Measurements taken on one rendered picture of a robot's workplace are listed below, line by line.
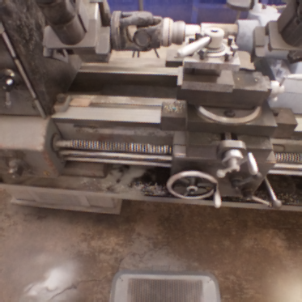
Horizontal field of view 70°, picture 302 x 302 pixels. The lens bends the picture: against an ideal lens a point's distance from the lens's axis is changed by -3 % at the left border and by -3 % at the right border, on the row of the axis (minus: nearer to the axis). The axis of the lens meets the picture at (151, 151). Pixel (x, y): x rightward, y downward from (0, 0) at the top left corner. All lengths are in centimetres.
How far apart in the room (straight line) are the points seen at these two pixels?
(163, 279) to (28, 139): 90
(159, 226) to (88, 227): 48
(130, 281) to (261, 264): 82
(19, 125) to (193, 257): 121
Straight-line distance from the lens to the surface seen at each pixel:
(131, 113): 97
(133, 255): 153
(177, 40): 97
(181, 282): 124
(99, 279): 153
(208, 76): 79
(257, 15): 105
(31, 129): 106
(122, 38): 99
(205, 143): 82
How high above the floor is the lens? 148
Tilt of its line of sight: 51 degrees down
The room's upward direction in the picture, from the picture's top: 1 degrees counter-clockwise
